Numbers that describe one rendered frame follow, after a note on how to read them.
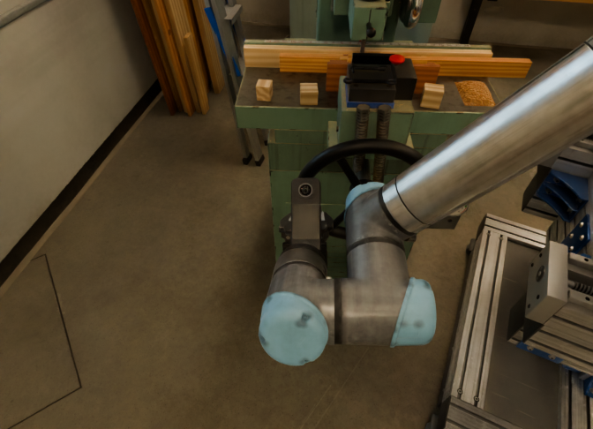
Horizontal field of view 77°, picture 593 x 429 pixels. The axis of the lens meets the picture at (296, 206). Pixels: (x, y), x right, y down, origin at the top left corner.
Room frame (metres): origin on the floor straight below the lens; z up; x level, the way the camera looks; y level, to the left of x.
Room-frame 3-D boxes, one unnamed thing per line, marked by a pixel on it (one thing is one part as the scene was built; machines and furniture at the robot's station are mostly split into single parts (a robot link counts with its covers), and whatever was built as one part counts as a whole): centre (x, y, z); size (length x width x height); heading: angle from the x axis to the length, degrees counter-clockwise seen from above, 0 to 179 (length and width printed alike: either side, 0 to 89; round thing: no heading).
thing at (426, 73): (0.78, -0.19, 0.93); 0.25 x 0.01 x 0.07; 87
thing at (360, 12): (0.89, -0.16, 1.03); 0.14 x 0.07 x 0.09; 177
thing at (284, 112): (0.76, -0.16, 0.87); 0.61 x 0.30 x 0.06; 87
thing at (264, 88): (0.76, 0.07, 0.92); 0.03 x 0.03 x 0.04; 82
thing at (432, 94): (0.73, -0.30, 0.92); 0.04 x 0.03 x 0.04; 77
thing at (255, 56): (0.89, -0.17, 0.93); 0.60 x 0.02 x 0.05; 87
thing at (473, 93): (0.77, -0.41, 0.91); 0.10 x 0.07 x 0.02; 177
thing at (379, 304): (0.22, -0.10, 0.97); 0.11 x 0.11 x 0.08; 87
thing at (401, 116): (0.68, -0.16, 0.92); 0.15 x 0.13 x 0.09; 87
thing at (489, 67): (0.86, -0.26, 0.92); 0.60 x 0.02 x 0.04; 87
